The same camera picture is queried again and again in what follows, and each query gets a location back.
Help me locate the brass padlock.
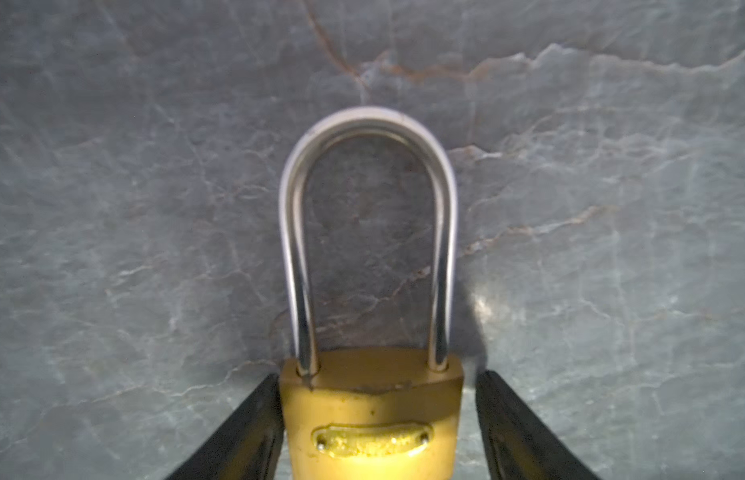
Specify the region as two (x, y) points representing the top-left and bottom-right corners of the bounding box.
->
(278, 106), (465, 479)

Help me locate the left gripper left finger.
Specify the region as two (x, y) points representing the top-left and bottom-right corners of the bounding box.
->
(168, 373), (284, 480)

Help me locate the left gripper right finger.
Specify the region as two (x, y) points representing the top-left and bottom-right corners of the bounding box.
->
(476, 370), (598, 480)

